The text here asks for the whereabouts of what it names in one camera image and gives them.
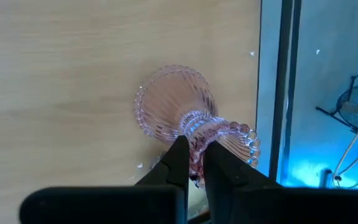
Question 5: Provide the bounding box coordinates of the wooden shelf with black frame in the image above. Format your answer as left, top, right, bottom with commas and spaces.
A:
0, 0, 301, 224

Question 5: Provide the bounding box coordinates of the white fan cable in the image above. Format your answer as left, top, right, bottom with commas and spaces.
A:
334, 124, 358, 189

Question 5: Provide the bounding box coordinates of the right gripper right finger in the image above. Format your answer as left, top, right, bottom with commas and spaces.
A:
203, 141, 358, 224

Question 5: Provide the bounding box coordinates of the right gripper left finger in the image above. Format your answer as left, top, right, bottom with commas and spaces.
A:
19, 135, 190, 224

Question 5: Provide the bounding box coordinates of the pink ribbed glass candlestick holder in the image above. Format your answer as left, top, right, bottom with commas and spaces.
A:
134, 64, 262, 190

